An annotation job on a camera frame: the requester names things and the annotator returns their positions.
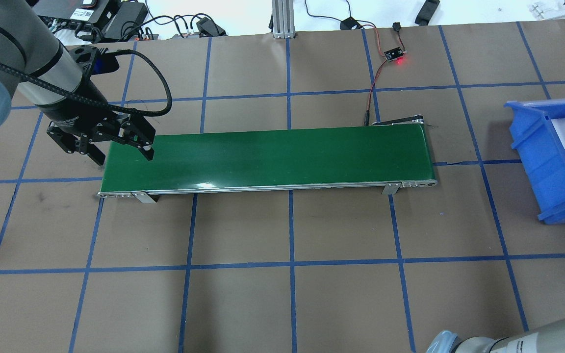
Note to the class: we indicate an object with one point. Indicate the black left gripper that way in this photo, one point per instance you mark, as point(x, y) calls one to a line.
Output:
point(70, 112)

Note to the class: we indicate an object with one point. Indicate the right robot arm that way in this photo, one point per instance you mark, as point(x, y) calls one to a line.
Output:
point(544, 339)

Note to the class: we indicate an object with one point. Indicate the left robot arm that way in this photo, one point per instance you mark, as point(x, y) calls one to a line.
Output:
point(57, 81)

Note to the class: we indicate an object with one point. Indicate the black power adapter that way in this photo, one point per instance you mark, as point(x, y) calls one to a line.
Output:
point(129, 14)

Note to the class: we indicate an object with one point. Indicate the green conveyor belt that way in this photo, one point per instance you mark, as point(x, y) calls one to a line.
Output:
point(388, 156)

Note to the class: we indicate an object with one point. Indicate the small controller board red LED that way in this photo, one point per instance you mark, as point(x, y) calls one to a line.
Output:
point(395, 54)

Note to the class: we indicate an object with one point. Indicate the blue plastic bin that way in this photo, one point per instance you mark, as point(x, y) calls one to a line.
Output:
point(538, 135)

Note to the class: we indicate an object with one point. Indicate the aluminium frame post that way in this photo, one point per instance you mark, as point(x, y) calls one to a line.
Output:
point(283, 19)

